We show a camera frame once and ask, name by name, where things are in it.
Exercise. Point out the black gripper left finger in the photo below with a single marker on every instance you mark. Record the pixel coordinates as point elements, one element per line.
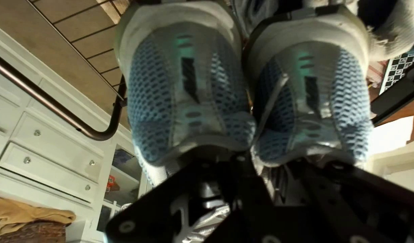
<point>152,211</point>

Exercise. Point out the black metal shoe rack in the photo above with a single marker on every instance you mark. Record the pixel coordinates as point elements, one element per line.
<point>58,110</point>

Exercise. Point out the black white computer keyboard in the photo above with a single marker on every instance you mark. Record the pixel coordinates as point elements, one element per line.
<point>402,68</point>

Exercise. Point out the white sideboard cabinet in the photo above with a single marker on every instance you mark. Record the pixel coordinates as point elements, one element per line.
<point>48,149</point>

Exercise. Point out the tan crumpled cloth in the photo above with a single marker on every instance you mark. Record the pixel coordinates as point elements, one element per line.
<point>31,214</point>

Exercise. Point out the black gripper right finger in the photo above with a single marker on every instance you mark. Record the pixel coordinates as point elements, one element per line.
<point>349,207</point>

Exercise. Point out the brown woven basket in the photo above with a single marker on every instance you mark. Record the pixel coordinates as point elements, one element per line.
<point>35,234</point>

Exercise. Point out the white paper sheet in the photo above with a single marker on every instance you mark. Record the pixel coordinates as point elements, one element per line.
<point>390,136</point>

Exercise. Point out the blue grey mesh sneaker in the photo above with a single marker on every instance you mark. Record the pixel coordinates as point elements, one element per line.
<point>309,113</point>
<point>183,113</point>

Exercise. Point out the brown wooden dining table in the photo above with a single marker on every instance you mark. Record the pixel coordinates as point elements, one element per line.
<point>410,110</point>

